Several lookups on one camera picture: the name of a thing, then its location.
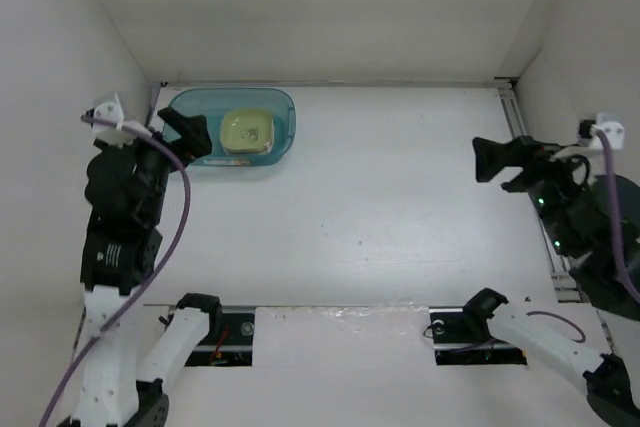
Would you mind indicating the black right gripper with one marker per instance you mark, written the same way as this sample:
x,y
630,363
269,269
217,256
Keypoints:
x,y
531,153

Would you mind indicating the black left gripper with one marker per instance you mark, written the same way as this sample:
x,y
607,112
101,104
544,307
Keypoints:
x,y
195,137

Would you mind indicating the green plate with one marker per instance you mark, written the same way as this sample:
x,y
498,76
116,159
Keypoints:
x,y
251,125

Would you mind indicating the yellow plate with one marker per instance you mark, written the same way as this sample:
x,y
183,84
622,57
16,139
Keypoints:
x,y
249,149

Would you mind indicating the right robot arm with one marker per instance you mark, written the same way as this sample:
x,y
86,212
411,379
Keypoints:
x,y
610,280

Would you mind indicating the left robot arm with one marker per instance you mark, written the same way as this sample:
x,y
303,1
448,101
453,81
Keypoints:
x,y
119,263

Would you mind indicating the teal plastic bin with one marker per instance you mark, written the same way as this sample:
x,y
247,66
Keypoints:
x,y
215,102

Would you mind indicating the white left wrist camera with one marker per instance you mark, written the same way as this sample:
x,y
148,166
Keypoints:
x,y
110,123

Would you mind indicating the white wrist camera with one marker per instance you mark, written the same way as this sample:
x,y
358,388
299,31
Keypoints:
x,y
609,124
110,123

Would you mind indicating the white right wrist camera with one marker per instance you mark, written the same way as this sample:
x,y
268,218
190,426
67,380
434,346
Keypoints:
x,y
609,124

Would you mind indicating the aluminium frame rail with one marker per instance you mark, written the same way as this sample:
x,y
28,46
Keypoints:
x,y
550,186

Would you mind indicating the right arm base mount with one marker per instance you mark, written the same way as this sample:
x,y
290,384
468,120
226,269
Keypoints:
x,y
455,344

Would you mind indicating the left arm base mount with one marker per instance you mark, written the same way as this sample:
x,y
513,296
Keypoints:
x,y
230,346

